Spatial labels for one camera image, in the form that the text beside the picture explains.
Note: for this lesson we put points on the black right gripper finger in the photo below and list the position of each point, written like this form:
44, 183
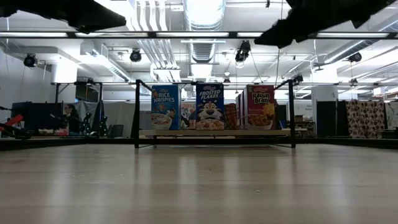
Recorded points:
283, 32

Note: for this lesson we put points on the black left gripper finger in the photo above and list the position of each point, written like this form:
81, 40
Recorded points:
96, 17

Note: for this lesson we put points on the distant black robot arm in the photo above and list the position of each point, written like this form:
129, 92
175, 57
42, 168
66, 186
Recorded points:
86, 124
103, 126

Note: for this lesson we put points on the wooden shelf black metal legs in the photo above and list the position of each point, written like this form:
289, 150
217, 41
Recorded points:
217, 132

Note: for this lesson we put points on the dark monitor on stand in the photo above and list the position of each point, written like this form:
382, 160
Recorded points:
88, 92

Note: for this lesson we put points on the grey draped cloth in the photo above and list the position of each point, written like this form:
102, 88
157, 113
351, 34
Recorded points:
85, 109

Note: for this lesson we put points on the person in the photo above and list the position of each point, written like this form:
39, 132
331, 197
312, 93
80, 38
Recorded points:
73, 119

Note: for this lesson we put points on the brown dotted cloth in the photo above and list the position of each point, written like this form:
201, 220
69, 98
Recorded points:
365, 118

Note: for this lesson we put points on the light patterned cloth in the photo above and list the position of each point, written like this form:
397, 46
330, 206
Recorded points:
392, 115

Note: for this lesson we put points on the red black tool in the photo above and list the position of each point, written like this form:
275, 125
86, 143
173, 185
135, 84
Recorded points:
14, 120

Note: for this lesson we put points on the dark grey chair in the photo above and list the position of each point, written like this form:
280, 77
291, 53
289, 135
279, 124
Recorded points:
115, 130

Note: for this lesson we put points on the black ceiling camera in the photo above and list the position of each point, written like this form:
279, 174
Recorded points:
135, 56
298, 78
355, 57
30, 60

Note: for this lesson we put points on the black aluminium table frame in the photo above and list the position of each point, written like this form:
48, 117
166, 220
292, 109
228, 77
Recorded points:
46, 142

